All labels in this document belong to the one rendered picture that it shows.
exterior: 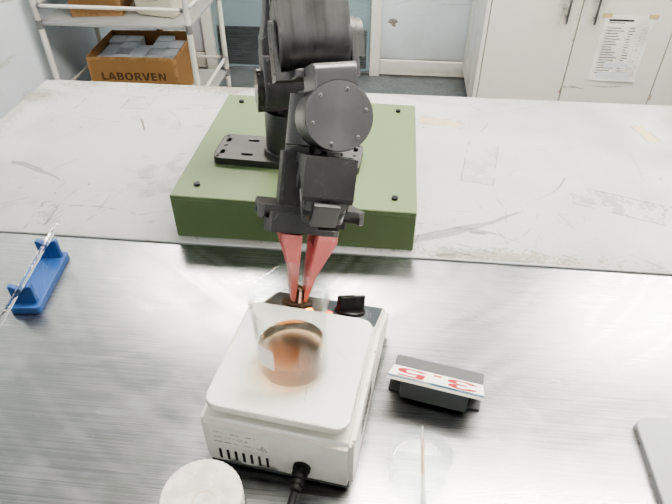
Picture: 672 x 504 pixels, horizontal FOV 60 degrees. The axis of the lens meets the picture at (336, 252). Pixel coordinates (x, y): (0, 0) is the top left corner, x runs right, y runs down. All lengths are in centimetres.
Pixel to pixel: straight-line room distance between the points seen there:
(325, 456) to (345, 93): 29
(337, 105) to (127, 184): 51
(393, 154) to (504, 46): 213
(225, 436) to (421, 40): 314
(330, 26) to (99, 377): 41
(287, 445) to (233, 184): 38
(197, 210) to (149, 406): 27
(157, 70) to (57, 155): 173
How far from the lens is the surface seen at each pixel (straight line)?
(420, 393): 58
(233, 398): 49
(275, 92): 72
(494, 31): 290
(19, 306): 75
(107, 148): 103
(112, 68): 280
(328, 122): 48
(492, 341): 66
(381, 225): 73
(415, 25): 348
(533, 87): 304
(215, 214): 76
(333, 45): 56
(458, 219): 82
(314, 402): 48
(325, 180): 47
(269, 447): 51
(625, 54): 308
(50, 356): 69
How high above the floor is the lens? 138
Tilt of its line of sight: 40 degrees down
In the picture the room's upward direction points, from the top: straight up
